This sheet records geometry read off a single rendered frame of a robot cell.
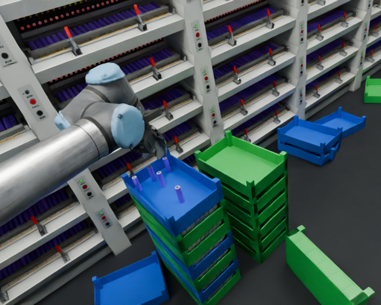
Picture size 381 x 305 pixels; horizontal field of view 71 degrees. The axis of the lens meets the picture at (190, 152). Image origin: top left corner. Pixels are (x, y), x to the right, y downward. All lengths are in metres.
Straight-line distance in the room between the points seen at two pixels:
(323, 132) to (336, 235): 0.70
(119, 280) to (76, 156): 0.97
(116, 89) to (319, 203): 1.14
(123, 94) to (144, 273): 0.89
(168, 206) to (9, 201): 0.52
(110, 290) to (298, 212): 0.96
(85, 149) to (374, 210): 1.31
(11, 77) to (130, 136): 0.56
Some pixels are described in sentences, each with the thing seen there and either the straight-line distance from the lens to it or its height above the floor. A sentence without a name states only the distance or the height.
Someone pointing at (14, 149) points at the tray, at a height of 0.72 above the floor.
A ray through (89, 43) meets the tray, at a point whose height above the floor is 0.95.
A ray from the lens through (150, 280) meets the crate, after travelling 1.35.
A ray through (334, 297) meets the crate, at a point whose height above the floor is 0.14.
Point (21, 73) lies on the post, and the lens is 1.04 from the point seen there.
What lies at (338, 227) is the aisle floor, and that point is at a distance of 1.43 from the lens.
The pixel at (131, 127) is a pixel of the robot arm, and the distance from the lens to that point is 0.57.
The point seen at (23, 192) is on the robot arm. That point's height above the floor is 0.87.
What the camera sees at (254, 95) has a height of 0.39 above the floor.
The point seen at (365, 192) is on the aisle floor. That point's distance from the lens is 1.60.
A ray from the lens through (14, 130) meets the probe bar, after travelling 1.13.
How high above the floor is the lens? 1.10
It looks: 34 degrees down
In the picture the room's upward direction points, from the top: 15 degrees counter-clockwise
